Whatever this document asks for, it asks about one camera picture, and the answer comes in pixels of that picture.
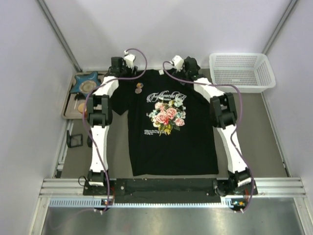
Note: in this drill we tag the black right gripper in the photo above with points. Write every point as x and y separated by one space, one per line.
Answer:
175 71

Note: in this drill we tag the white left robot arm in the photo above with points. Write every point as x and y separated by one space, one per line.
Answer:
99 117

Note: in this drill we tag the brown rectangular tray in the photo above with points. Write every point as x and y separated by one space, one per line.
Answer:
69 110

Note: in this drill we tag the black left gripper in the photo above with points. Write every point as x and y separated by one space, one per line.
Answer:
133 70

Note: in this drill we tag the aluminium frame rail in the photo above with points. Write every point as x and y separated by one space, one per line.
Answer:
278 208

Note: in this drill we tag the white perforated plastic basket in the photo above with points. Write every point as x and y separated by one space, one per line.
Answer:
249 72

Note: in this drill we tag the black floral t-shirt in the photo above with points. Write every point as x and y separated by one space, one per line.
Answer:
169 127

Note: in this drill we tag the white round brooch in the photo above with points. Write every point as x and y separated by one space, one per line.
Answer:
137 91

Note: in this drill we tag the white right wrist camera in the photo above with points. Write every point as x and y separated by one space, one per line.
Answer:
177 62

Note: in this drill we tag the black box with yellow brooch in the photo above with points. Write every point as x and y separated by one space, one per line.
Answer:
73 141

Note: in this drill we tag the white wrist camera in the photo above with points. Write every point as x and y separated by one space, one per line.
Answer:
129 59
177 62

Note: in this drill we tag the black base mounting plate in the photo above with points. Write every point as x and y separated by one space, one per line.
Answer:
212 186

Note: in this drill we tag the black box with pink brooch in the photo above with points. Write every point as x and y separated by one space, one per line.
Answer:
89 142

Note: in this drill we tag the blue star-shaped dish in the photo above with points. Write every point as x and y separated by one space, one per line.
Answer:
85 83

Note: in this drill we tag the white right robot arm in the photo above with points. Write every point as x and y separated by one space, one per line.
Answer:
225 120

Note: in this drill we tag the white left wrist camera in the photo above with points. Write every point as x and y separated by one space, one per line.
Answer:
129 59

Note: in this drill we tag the orange cup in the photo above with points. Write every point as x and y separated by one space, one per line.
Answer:
81 108

